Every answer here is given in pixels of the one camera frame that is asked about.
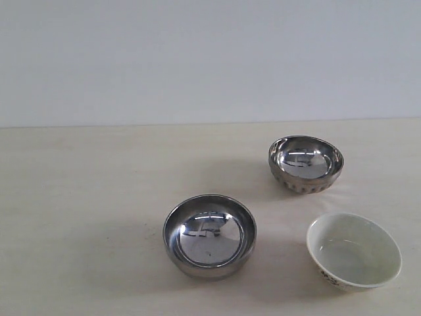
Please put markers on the smooth stainless steel bowl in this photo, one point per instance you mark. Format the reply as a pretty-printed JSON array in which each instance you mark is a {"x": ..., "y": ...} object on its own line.
[{"x": 209, "y": 236}]

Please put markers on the ribbed stainless steel bowl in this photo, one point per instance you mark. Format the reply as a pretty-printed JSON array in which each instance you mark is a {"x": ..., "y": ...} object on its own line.
[{"x": 305, "y": 164}]

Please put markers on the white ceramic patterned bowl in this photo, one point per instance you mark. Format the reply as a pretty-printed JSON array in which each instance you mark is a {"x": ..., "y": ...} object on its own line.
[{"x": 353, "y": 253}]

